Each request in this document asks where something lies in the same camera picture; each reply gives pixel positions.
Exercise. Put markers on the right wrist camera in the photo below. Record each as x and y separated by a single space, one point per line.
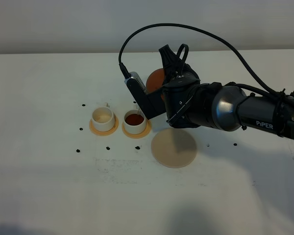
151 104

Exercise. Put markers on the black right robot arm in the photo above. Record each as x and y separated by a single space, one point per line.
241 106

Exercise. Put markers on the orange saucer left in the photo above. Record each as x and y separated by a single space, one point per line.
105 128

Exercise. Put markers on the white teacup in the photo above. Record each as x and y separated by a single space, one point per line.
134 116
102 114

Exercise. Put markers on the white teacup right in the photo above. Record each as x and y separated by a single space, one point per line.
134 116

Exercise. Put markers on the beige round teapot coaster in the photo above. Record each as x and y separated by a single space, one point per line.
174 148

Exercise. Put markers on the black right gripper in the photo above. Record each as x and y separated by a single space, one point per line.
188 103

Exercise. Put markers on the white teacup left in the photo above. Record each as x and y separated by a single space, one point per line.
102 114

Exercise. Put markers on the orange saucer right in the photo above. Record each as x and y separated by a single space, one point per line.
136 131

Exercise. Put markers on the orange saucer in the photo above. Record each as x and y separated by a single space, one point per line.
105 128
136 131

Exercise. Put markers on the brown clay teapot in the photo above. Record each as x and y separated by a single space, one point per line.
155 82

